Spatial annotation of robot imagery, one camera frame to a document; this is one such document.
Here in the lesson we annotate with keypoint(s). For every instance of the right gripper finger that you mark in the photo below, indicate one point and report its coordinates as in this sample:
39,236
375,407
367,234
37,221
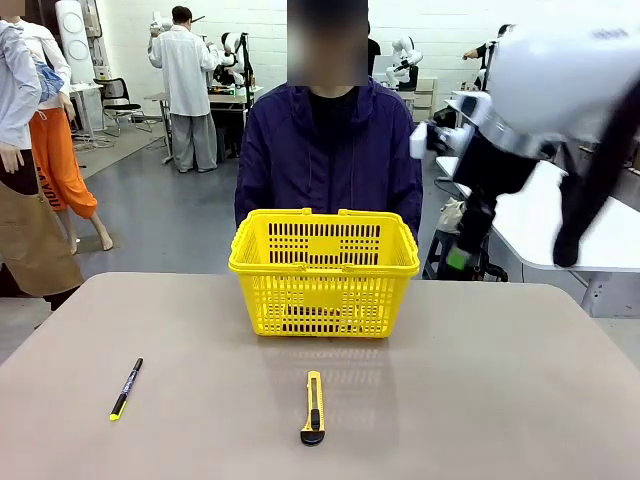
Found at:
484,220
460,240

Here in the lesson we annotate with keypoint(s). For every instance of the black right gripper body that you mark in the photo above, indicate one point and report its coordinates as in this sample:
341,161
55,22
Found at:
495,165

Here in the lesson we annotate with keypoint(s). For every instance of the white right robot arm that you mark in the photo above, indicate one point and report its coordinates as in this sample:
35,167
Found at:
550,75

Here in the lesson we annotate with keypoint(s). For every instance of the person in black shirt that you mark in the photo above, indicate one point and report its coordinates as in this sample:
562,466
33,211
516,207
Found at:
480,50

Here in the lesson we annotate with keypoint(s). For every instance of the yellow plastic shopping basket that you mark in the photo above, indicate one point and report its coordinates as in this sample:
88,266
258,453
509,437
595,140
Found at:
320,270

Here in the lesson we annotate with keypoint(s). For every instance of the person behind in dark top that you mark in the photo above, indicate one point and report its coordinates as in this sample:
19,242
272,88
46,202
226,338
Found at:
374,50

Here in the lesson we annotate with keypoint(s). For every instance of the person in purple jacket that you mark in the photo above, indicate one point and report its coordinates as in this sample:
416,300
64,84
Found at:
300,150

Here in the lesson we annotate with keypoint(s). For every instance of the person in white coat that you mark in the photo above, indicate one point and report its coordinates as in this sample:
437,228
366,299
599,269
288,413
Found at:
187,75

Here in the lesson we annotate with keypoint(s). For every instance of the black stool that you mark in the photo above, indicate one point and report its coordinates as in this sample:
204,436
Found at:
437,250

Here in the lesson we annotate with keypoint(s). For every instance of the beige bag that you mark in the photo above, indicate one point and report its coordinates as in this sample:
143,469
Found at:
452,215

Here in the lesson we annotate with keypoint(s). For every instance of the beige drawer cabinet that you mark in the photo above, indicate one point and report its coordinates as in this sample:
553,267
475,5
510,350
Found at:
424,100

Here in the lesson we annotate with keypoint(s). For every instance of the white humanoid background robot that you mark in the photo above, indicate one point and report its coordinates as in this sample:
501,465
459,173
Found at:
402,50

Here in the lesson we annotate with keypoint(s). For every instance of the yellow black utility knife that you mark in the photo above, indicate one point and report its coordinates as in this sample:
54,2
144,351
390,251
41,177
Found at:
313,400

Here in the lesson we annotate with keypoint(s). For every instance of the cluttered background work table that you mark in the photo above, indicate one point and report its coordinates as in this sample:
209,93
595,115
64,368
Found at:
225,96

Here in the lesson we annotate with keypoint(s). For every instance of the black and white background robot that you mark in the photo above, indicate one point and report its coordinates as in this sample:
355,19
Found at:
232,55

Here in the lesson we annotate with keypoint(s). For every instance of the black yellow-tipped highlighter pen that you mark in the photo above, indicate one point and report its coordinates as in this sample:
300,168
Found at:
127,387

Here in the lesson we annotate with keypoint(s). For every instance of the black office chair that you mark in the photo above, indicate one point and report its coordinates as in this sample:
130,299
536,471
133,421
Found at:
112,90

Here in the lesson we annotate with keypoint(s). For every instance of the mannequin with orange pants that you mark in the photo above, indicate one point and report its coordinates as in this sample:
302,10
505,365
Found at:
55,150

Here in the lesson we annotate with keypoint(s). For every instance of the white tall air purifier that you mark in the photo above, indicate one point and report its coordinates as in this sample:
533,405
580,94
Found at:
75,30

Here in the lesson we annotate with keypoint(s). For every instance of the mannequin with brown apron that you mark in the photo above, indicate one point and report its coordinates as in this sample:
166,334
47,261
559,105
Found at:
20,225

